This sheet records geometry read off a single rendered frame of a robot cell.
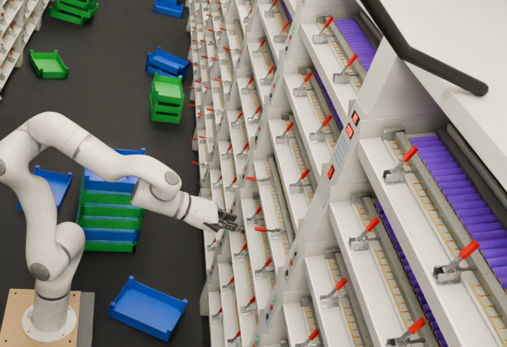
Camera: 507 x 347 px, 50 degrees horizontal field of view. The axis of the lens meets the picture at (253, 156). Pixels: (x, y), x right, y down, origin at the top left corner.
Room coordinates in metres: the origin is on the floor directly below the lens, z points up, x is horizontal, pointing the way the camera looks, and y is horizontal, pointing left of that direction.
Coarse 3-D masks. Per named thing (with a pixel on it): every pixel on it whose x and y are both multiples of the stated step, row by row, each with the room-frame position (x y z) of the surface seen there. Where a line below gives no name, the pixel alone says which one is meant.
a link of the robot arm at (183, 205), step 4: (184, 192) 1.30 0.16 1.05; (184, 196) 1.28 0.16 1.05; (188, 196) 1.29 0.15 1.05; (180, 200) 1.26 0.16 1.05; (184, 200) 1.27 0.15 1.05; (188, 200) 1.27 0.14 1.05; (180, 204) 1.25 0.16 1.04; (184, 204) 1.26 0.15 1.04; (188, 204) 1.27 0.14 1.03; (180, 208) 1.24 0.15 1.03; (184, 208) 1.25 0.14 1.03; (176, 212) 1.24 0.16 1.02; (180, 212) 1.24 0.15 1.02; (184, 212) 1.25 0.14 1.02; (176, 216) 1.24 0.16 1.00; (180, 216) 1.24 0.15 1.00
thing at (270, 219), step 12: (264, 156) 1.79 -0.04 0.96; (264, 168) 1.74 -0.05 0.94; (276, 168) 1.74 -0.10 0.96; (264, 192) 1.59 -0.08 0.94; (264, 204) 1.53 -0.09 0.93; (276, 204) 1.54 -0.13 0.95; (264, 216) 1.49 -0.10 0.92; (276, 216) 1.47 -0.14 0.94; (276, 240) 1.36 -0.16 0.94; (276, 252) 1.31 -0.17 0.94; (276, 264) 1.26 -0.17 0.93; (276, 276) 1.23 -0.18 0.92
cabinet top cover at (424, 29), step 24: (384, 0) 1.37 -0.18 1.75; (408, 0) 1.45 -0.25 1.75; (408, 24) 1.23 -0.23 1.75; (432, 24) 1.30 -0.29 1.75; (432, 48) 1.11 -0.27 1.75; (456, 48) 1.17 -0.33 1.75; (480, 72) 1.06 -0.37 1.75; (432, 96) 0.94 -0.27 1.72; (456, 96) 0.89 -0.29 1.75; (504, 96) 0.97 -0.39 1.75; (456, 120) 0.85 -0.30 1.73; (480, 120) 0.81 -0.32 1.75; (504, 120) 0.85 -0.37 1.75; (480, 144) 0.77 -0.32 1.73; (504, 144) 0.75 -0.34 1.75; (504, 168) 0.71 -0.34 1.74
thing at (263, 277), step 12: (252, 192) 1.79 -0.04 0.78; (252, 204) 1.75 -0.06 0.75; (252, 216) 1.64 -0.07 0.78; (252, 228) 1.61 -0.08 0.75; (252, 240) 1.55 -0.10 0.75; (264, 240) 1.56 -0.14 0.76; (252, 252) 1.49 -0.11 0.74; (264, 252) 1.49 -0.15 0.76; (252, 264) 1.43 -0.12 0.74; (264, 264) 1.44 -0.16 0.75; (252, 276) 1.40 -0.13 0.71; (264, 276) 1.38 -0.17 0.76; (264, 288) 1.33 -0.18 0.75; (264, 300) 1.28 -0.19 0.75
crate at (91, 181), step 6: (84, 168) 1.99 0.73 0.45; (84, 174) 1.95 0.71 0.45; (90, 174) 2.02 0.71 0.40; (84, 180) 1.91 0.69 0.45; (90, 180) 1.92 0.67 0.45; (96, 180) 1.93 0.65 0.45; (102, 180) 1.95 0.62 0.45; (120, 180) 2.05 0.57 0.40; (126, 180) 2.07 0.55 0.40; (132, 180) 2.08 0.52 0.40; (84, 186) 1.91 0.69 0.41; (90, 186) 1.92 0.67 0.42; (96, 186) 1.94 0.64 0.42; (102, 186) 1.95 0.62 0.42; (108, 186) 1.96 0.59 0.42; (114, 186) 1.97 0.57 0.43; (120, 186) 1.98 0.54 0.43; (126, 186) 1.99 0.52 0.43; (132, 186) 2.00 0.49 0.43
